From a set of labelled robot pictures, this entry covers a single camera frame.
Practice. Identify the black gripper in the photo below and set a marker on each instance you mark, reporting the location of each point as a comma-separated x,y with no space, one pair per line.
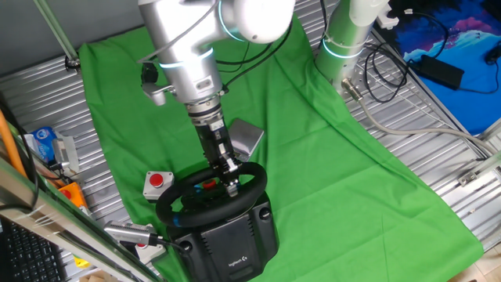
213,149

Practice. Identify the black steering wheel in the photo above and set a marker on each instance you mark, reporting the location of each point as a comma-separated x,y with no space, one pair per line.
256,182

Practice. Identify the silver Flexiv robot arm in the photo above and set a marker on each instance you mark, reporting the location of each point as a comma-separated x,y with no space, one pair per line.
192,58

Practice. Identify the black Logitech wheel base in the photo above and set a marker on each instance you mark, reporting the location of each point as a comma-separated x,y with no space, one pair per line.
227,246

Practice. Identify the silver digital scale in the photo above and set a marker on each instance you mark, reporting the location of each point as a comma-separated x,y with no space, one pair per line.
248,135

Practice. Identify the grey box red button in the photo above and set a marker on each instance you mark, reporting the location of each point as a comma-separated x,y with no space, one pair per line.
156,184

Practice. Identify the green cloth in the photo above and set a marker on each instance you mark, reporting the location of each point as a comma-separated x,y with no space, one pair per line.
332,176

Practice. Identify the white box red button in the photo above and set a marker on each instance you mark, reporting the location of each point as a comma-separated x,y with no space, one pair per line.
150,254

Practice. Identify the orange button box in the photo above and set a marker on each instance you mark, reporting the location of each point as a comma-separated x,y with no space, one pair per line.
74,196

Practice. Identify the yellow plastic piece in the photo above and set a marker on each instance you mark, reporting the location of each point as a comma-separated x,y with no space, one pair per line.
81,262

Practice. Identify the blue white carton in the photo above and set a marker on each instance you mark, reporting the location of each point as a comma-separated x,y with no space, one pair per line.
44,143

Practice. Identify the black keyboard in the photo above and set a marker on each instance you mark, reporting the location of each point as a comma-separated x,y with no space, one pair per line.
27,254

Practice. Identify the orange pole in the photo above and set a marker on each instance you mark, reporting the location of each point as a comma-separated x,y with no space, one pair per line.
8,145

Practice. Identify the black power adapter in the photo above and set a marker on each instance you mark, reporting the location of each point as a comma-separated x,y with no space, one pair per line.
442,71

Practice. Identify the blue patterned desk mat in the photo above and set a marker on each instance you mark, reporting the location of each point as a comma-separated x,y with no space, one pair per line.
469,43

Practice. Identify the black computer mouse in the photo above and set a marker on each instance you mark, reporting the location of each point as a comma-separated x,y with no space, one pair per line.
494,54

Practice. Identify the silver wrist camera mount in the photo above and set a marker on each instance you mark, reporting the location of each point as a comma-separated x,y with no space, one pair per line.
156,92

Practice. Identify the silver depth camera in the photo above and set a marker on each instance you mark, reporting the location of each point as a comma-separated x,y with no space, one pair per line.
64,152
127,232

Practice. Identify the aluminium frame beam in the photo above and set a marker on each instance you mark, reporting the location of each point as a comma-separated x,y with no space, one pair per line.
58,223

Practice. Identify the aluminium frame pole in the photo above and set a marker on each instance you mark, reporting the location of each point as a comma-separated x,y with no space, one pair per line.
58,35

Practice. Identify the silver corner bracket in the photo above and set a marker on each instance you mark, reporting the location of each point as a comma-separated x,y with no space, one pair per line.
467,178

